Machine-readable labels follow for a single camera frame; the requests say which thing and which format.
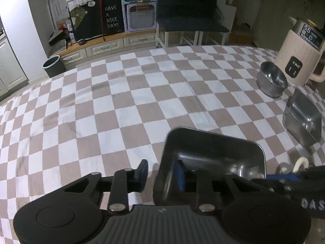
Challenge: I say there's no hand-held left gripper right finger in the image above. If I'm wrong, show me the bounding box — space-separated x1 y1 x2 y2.
176 159 270 213

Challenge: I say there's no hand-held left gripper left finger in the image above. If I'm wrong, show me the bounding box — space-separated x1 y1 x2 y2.
63 159 149 214

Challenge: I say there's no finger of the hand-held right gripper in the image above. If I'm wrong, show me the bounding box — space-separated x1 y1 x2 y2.
250 179 285 193
265 173 304 182

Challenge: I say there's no cream ceramic dish with handles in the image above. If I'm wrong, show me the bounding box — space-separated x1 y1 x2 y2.
278 157 310 175

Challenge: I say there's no white leaf-print plate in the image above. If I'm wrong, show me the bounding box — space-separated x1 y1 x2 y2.
152 126 267 205

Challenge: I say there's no small rectangular steel container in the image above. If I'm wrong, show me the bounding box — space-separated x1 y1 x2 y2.
282 88 323 147

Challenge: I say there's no round steel bowl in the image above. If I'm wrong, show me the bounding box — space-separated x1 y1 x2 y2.
256 61 289 98

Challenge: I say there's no checkered tablecloth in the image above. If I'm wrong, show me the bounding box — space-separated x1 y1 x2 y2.
0 44 325 244

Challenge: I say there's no wooden sideboard with drawers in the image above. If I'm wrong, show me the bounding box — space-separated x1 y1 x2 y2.
49 29 158 68

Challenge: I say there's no cream electric kettle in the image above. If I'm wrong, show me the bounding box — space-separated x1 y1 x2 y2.
274 16 325 87

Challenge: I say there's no black round bin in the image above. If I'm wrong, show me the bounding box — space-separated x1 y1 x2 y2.
42 54 67 78

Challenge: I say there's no cardboard box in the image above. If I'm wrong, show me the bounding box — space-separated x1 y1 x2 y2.
228 24 255 46

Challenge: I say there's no black lettered sign board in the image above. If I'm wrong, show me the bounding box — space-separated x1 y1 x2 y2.
68 0 125 41

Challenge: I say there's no grey flat case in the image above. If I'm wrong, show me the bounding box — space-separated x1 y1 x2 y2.
48 30 70 47

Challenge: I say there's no blue framed poster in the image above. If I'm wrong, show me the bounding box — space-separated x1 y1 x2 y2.
120 0 157 34

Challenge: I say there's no white kitchen cabinet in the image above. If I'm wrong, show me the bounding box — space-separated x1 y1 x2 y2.
0 29 28 102

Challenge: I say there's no red hanging cord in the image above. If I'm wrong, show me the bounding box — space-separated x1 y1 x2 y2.
100 0 105 43

